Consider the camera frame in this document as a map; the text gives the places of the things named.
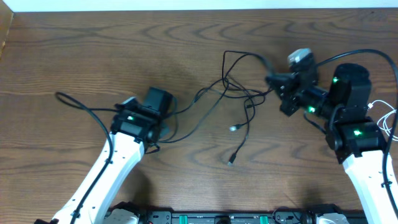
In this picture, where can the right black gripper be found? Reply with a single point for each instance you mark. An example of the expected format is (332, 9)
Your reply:
(286, 87)

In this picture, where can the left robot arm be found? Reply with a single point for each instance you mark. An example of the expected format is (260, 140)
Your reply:
(135, 127)

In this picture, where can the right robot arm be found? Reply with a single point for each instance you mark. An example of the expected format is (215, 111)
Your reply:
(356, 139)

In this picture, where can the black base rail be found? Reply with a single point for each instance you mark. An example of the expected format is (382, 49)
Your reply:
(230, 217)

